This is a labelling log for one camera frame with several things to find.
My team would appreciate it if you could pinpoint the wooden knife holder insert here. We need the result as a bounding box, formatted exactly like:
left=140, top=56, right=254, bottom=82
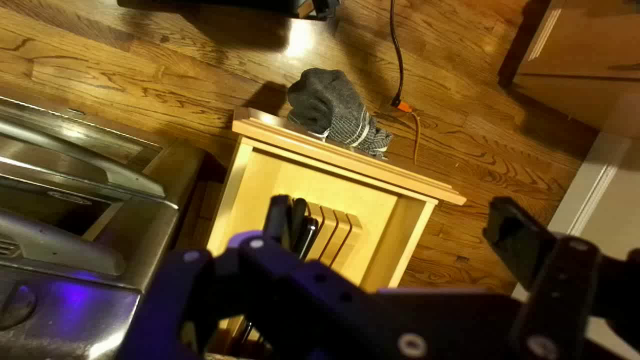
left=292, top=198, right=368, bottom=271

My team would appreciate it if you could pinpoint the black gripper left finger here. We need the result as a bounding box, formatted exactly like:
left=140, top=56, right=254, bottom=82
left=118, top=195, right=401, bottom=360

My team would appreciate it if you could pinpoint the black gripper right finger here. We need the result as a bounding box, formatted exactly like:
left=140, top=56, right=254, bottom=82
left=482, top=197, right=640, bottom=360

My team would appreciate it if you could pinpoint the thin black floor cable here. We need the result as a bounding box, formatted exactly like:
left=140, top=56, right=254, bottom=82
left=385, top=0, right=408, bottom=108

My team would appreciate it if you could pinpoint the grey striped towel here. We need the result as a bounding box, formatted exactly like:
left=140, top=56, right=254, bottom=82
left=285, top=66, right=396, bottom=160

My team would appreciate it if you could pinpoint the black handled knife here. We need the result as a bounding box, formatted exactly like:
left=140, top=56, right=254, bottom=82
left=290, top=198, right=319, bottom=261

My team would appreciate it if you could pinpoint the orange cable connector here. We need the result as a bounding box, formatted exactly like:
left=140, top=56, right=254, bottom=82
left=389, top=98, right=424, bottom=166

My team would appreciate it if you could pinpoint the light wooden drawer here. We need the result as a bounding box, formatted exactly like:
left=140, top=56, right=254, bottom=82
left=203, top=106, right=468, bottom=357

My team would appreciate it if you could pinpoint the stainless steel stove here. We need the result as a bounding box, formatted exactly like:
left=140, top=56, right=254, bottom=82
left=0, top=94, right=205, bottom=360

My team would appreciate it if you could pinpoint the tan wooden box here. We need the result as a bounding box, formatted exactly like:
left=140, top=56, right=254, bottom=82
left=510, top=0, right=640, bottom=133

